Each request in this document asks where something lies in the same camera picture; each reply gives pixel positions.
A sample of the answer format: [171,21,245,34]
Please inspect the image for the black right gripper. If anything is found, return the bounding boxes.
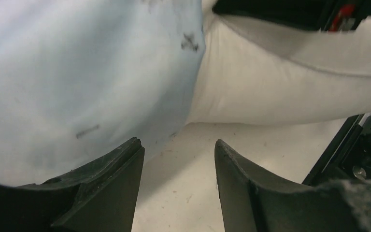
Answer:
[213,0,371,32]

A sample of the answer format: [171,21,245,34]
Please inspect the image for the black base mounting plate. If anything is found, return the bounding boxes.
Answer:
[302,113,371,186]

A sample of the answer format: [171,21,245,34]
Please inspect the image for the light blue pillowcase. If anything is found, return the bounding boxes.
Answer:
[0,0,205,186]

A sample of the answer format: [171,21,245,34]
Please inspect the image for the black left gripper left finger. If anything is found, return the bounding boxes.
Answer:
[0,138,145,232]

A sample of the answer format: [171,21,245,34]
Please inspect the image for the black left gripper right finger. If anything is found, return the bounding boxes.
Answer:
[214,140,371,232]

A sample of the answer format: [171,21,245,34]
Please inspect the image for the white pillow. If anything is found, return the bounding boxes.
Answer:
[188,0,371,125]

